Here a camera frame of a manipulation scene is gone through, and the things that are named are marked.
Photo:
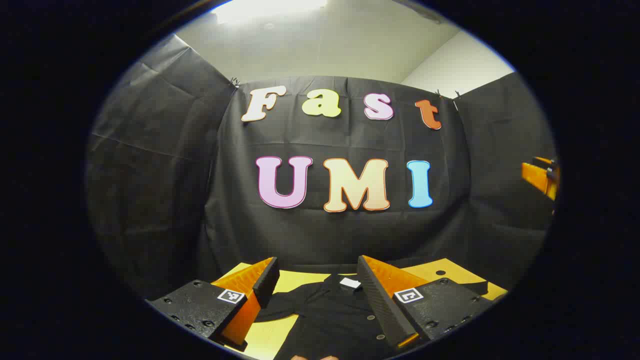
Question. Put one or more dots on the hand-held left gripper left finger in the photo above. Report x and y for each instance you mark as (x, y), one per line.
(267, 282)

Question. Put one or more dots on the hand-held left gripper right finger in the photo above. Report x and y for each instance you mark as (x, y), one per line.
(375, 300)

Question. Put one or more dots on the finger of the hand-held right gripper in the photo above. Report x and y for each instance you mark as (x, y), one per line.
(537, 177)

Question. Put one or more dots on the small black cloth clip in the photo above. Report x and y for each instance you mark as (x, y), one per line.
(234, 81)

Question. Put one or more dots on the black button shirt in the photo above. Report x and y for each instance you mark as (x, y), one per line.
(330, 320)

